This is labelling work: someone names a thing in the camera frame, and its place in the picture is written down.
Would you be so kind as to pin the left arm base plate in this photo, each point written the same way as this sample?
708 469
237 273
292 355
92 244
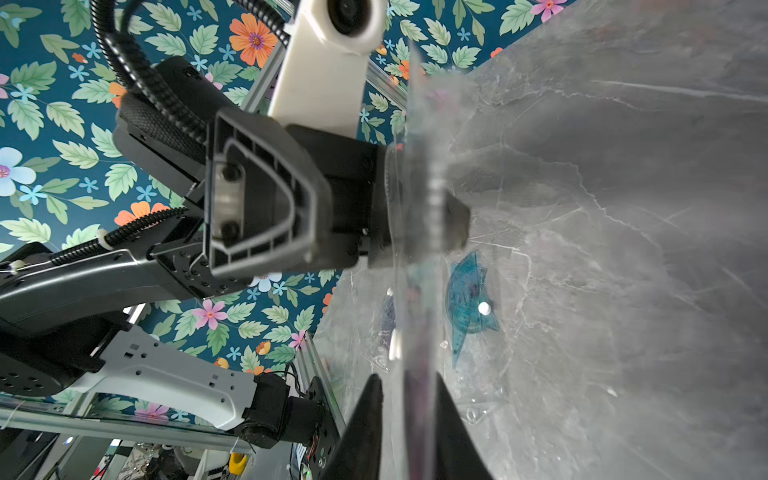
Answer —
314 430

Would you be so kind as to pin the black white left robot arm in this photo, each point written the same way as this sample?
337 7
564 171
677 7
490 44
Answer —
64 324

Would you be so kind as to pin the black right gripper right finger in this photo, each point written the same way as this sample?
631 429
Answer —
456 456

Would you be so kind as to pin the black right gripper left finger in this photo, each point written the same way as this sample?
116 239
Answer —
357 456

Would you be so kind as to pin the clear plastic ruler set pouch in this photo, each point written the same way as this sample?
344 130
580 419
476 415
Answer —
440 285

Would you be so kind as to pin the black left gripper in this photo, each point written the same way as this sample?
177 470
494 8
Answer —
272 198

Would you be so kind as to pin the teal ruler set pouch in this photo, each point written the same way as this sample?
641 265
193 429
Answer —
468 306

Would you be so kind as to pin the purple protractor ruler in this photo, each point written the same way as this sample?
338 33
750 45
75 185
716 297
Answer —
420 327

